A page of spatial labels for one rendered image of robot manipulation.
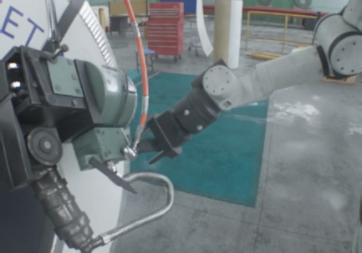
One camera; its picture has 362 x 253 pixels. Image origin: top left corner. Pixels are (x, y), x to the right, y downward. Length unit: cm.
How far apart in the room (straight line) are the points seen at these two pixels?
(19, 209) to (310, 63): 80
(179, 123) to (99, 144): 21
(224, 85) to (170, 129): 17
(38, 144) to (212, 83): 34
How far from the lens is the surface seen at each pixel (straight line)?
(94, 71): 47
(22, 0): 53
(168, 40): 529
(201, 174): 186
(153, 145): 60
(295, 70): 52
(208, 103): 54
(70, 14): 60
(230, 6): 482
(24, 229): 79
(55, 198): 42
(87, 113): 43
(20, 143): 35
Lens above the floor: 114
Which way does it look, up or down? 25 degrees down
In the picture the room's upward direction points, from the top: straight up
